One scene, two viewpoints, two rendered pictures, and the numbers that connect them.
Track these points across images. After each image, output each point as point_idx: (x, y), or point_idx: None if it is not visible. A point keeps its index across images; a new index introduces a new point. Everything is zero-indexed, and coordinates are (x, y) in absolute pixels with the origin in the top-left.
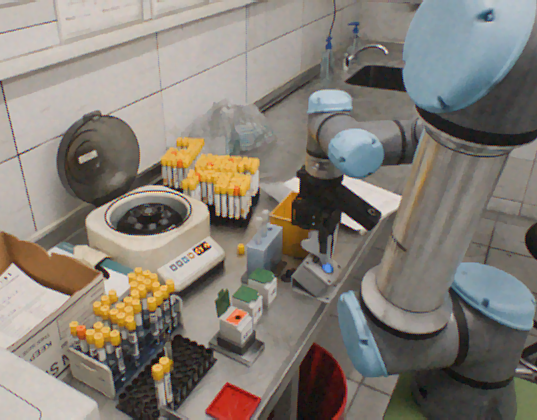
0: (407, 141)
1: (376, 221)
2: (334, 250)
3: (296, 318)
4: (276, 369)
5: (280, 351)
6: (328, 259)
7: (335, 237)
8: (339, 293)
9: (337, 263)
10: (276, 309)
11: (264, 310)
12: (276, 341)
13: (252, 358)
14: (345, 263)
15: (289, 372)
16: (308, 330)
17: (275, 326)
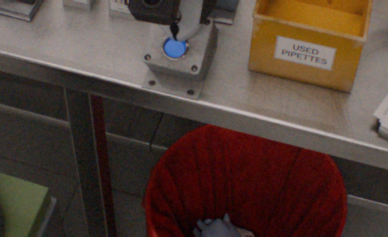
0: None
1: (133, 10)
2: (187, 34)
3: (97, 49)
4: None
5: (25, 39)
6: (162, 29)
7: (190, 14)
8: (190, 109)
9: (199, 64)
10: (112, 24)
11: (107, 10)
12: (44, 33)
13: None
14: (266, 106)
15: None
16: (73, 66)
17: (74, 28)
